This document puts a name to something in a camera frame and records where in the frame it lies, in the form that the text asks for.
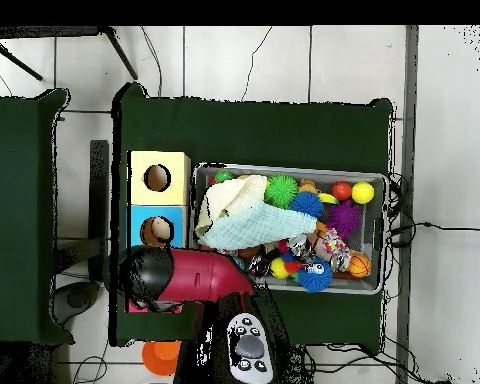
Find black upright stand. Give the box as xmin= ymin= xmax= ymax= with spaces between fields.
xmin=88 ymin=139 xmax=110 ymax=283

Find blue fuzzy ball with eyes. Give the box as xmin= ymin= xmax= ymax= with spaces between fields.
xmin=296 ymin=256 xmax=334 ymax=294

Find black tripod legs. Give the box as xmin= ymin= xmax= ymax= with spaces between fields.
xmin=0 ymin=25 xmax=139 ymax=81

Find wooden box with three holes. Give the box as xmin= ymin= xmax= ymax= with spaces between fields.
xmin=124 ymin=150 xmax=192 ymax=314

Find small yellow ball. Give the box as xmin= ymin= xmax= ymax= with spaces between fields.
xmin=269 ymin=256 xmax=291 ymax=280

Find blue spiky ball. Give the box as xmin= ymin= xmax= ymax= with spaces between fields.
xmin=288 ymin=191 xmax=325 ymax=219

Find mint green cloth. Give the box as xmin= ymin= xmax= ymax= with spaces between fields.
xmin=197 ymin=201 xmax=319 ymax=251

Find green cloth covered side table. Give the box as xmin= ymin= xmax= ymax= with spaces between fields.
xmin=0 ymin=88 xmax=75 ymax=346

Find yellow smooth ball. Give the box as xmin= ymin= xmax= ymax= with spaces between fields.
xmin=351 ymin=181 xmax=376 ymax=205

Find silver mesh bin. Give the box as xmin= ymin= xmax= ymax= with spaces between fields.
xmin=186 ymin=162 xmax=389 ymax=296

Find red orange ball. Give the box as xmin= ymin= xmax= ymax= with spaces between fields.
xmin=331 ymin=180 xmax=353 ymax=202

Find cream cloth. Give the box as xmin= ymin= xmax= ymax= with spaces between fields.
xmin=194 ymin=174 xmax=269 ymax=237

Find grey round stand base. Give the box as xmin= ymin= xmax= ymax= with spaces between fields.
xmin=51 ymin=281 xmax=101 ymax=325

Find green spiky ball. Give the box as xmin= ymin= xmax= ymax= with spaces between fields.
xmin=263 ymin=174 xmax=300 ymax=209

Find dark green table cloth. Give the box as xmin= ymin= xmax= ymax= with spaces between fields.
xmin=110 ymin=82 xmax=394 ymax=348

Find purple spiky ball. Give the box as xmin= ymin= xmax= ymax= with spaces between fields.
xmin=326 ymin=199 xmax=364 ymax=240

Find orange cone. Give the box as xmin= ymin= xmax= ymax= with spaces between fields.
xmin=141 ymin=340 xmax=182 ymax=377

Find orange basketball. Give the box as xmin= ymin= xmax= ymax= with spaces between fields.
xmin=348 ymin=254 xmax=373 ymax=279

